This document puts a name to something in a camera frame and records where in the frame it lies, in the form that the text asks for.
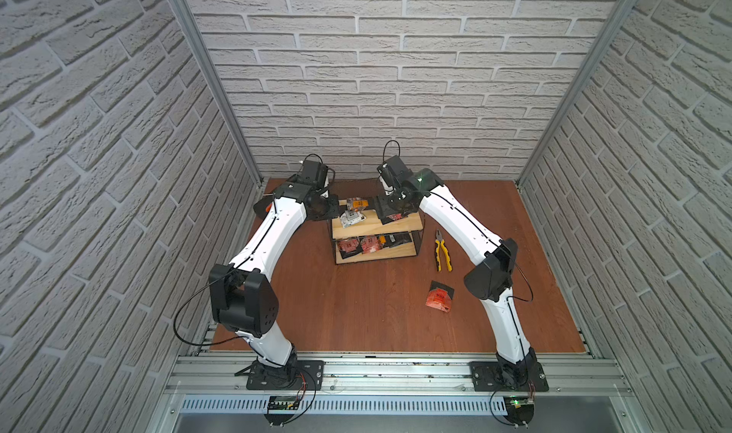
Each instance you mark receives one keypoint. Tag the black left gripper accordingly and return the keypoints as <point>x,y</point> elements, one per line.
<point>330,207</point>

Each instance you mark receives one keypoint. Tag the yellow handled pliers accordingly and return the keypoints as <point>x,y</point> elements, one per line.
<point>442,253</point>

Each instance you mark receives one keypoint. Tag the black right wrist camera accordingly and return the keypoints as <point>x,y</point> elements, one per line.
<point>392,173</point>

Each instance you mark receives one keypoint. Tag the aluminium mounting rail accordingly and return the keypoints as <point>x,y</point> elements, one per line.
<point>400,374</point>

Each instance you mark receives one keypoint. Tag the red tea bag lower shelf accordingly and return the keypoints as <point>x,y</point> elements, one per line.
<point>349,247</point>

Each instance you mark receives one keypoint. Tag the left controller board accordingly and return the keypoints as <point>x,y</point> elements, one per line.
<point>282,409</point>

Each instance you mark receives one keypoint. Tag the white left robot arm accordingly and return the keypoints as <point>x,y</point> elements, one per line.
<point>241,293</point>

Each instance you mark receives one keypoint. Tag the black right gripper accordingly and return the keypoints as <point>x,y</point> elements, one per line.
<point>383,208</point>

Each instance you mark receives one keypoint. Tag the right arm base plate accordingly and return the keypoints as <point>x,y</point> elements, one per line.
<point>493,376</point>

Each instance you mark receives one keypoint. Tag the wooden two-tier wire shelf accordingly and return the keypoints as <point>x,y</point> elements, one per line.
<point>413,225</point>

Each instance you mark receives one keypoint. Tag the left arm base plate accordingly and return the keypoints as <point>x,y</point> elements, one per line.
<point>306,374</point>

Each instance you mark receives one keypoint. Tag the black tea bag lower shelf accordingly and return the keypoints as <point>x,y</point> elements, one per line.
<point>395,239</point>

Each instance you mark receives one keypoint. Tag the controller board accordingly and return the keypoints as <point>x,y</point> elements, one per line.
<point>519,411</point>
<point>282,409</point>

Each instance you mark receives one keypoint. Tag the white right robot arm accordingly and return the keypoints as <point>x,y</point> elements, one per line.
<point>491,280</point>

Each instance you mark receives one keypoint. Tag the right controller board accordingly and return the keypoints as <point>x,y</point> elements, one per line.
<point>519,411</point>

